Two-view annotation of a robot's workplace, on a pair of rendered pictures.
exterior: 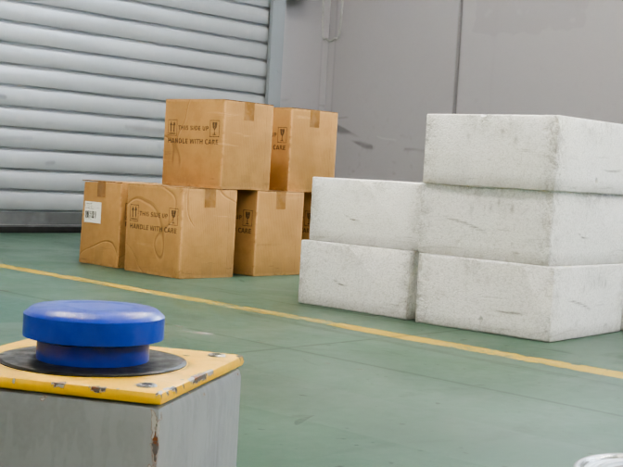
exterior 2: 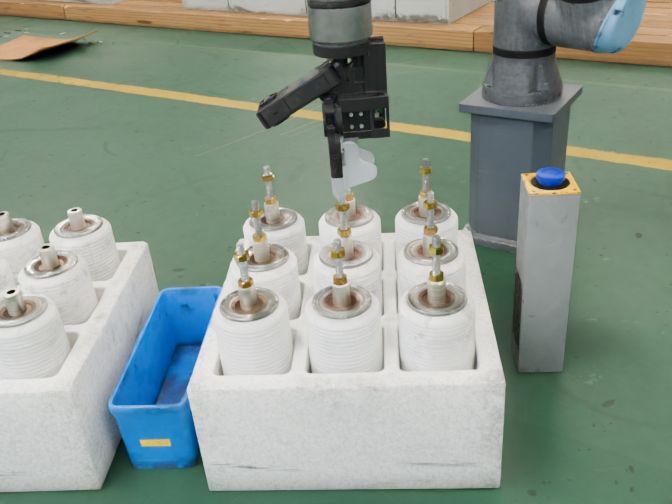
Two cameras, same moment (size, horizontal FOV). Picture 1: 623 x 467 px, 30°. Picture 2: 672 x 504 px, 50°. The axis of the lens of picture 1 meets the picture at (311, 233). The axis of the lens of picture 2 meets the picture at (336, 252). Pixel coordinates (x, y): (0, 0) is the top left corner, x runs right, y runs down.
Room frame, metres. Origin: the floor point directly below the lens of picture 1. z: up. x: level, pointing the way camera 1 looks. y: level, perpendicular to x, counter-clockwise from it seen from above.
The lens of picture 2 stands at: (1.20, -0.38, 0.75)
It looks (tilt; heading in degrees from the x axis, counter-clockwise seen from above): 30 degrees down; 171
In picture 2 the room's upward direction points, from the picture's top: 5 degrees counter-clockwise
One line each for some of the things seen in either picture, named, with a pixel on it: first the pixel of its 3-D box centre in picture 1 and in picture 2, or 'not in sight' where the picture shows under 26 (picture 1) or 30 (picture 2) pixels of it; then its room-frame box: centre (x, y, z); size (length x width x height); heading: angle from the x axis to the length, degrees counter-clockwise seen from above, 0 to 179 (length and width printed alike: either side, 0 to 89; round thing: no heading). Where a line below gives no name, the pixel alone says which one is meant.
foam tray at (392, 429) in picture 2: not in sight; (352, 347); (0.33, -0.24, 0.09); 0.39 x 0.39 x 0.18; 76
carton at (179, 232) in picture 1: (180, 230); not in sight; (3.97, 0.45, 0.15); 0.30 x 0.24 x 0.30; 46
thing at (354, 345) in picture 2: not in sight; (346, 359); (0.45, -0.27, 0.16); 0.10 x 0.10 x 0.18
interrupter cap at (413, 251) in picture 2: not in sight; (430, 251); (0.36, -0.12, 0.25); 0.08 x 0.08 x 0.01
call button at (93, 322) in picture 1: (93, 341); (550, 178); (0.33, 0.06, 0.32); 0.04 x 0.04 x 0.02
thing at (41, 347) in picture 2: not in sight; (36, 365); (0.34, -0.68, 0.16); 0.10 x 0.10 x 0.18
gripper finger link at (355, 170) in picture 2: not in sight; (354, 174); (0.36, -0.22, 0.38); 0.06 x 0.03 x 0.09; 81
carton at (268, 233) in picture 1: (249, 230); not in sight; (4.21, 0.22, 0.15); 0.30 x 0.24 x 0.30; 48
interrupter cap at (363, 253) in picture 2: not in sight; (345, 254); (0.33, -0.24, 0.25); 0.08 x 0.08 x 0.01
